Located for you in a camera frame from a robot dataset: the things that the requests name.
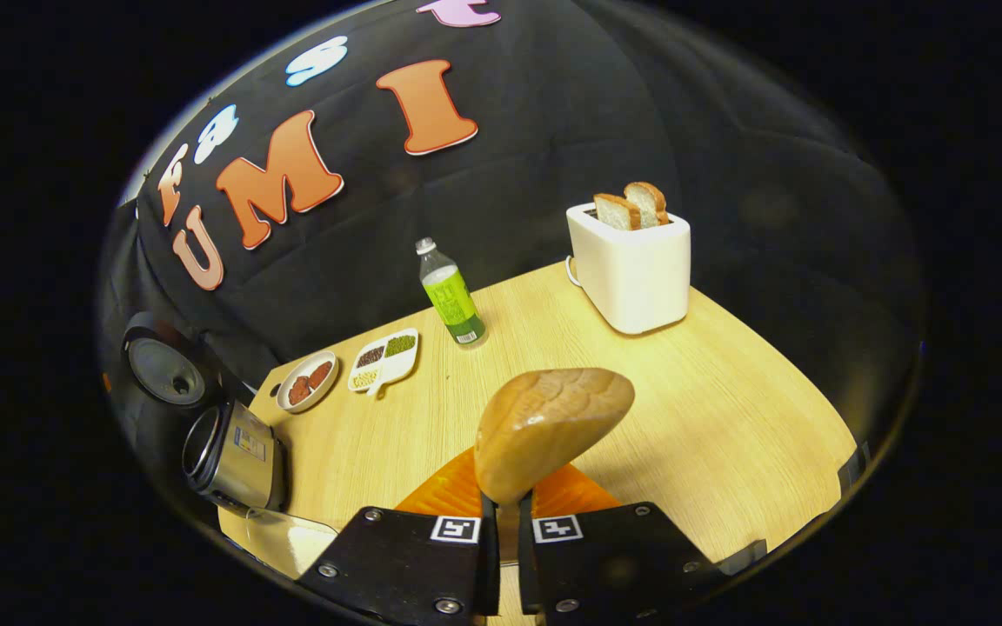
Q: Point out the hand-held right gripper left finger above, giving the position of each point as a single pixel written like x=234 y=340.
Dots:
x=397 y=561

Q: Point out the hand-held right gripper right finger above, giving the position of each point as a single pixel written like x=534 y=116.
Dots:
x=614 y=556

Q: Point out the uncooked white rice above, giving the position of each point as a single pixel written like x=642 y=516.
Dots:
x=292 y=546

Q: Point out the wooden spoon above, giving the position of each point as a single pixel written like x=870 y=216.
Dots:
x=553 y=417

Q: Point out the dark grey rice cooker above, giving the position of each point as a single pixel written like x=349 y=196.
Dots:
x=244 y=461

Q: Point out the round plate with red meat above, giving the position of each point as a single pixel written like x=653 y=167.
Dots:
x=308 y=382

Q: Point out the white divided dish with beans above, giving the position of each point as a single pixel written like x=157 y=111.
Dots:
x=386 y=358

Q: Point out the green label plastic bottle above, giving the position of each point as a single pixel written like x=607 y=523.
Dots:
x=453 y=300

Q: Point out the white toaster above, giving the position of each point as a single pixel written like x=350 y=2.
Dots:
x=636 y=278

